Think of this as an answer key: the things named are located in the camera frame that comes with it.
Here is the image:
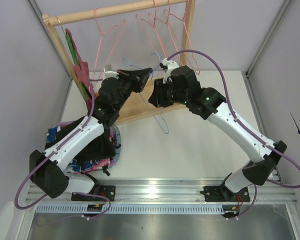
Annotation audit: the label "blue wire hanger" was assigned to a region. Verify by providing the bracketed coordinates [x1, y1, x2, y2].
[122, 51, 170, 135]

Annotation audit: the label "black trousers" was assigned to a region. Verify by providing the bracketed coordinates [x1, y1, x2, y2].
[44, 117, 116, 165]

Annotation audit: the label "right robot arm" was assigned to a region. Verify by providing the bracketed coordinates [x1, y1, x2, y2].
[148, 64, 287, 201]

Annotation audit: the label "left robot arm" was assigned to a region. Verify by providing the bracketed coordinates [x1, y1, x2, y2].
[29, 67, 153, 199]

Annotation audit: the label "green hanger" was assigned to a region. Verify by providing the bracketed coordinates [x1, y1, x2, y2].
[65, 28, 88, 101]

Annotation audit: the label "wooden clothes rack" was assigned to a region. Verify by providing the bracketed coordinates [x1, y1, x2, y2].
[42, 0, 181, 124]

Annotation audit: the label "maroon tank top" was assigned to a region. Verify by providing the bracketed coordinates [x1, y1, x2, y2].
[70, 32, 92, 111]

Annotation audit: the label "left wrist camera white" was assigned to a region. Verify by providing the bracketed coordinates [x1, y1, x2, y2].
[103, 64, 119, 79]

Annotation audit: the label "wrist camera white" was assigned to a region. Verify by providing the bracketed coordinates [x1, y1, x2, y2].
[103, 64, 119, 79]
[159, 58, 180, 84]

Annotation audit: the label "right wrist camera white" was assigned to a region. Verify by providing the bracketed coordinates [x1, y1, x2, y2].
[159, 58, 180, 84]

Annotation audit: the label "pink wire hanger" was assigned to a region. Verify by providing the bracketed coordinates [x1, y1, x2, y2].
[164, 0, 201, 75]
[135, 0, 169, 58]
[147, 0, 189, 58]
[93, 7, 126, 77]

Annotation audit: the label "aluminium mounting rail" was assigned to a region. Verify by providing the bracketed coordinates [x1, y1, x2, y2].
[24, 177, 300, 205]

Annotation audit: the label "slotted cable duct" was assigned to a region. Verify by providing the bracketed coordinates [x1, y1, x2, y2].
[35, 203, 224, 215]

